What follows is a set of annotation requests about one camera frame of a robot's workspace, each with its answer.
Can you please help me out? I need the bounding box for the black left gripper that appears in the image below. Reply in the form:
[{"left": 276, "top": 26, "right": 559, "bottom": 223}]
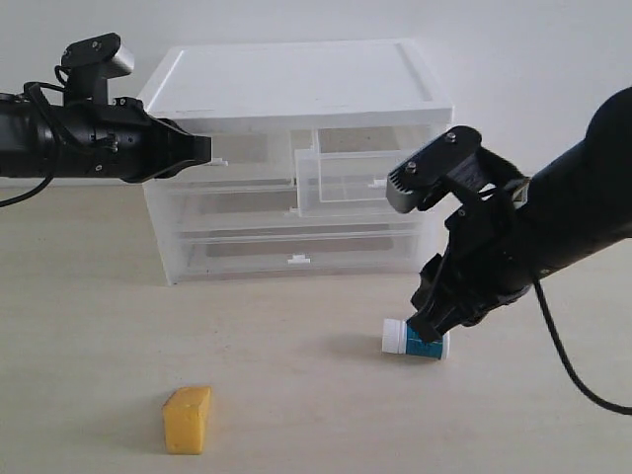
[{"left": 34, "top": 98, "right": 212, "bottom": 183}]

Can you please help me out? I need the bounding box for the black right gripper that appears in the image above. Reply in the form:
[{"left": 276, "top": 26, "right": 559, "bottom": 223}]
[{"left": 407, "top": 192, "right": 536, "bottom": 342}]

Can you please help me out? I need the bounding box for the white bottle teal label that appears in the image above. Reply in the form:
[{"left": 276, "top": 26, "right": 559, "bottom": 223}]
[{"left": 381, "top": 319, "right": 450, "bottom": 360}]

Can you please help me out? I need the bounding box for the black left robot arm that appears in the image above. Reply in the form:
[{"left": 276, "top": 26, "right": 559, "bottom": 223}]
[{"left": 1, "top": 94, "right": 211, "bottom": 184}]

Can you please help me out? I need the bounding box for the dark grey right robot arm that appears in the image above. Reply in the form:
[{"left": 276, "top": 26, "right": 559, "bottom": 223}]
[{"left": 390, "top": 89, "right": 631, "bottom": 342}]

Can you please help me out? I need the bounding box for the clear plastic storage box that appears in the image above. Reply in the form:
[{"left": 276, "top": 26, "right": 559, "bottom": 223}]
[
  {"left": 181, "top": 224, "right": 422, "bottom": 278},
  {"left": 167, "top": 186, "right": 419, "bottom": 232}
]

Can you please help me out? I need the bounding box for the white plastic drawer cabinet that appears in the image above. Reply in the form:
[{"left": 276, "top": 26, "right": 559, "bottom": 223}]
[{"left": 140, "top": 39, "right": 453, "bottom": 284}]

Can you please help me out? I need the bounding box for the yellow cheese wedge block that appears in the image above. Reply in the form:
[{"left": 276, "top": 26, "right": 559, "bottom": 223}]
[{"left": 162, "top": 386, "right": 212, "bottom": 455}]

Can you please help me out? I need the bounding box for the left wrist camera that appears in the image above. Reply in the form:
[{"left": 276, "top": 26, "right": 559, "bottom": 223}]
[{"left": 56, "top": 33, "right": 135, "bottom": 106}]

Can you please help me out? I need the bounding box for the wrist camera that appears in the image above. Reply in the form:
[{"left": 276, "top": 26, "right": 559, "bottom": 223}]
[
  {"left": 56, "top": 33, "right": 135, "bottom": 106},
  {"left": 386, "top": 125, "right": 526, "bottom": 213}
]

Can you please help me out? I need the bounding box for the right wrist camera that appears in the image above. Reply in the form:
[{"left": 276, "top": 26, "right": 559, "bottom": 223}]
[{"left": 386, "top": 125, "right": 526, "bottom": 213}]

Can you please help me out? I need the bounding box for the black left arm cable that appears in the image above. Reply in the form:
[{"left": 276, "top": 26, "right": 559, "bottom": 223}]
[{"left": 0, "top": 66, "right": 68, "bottom": 206}]

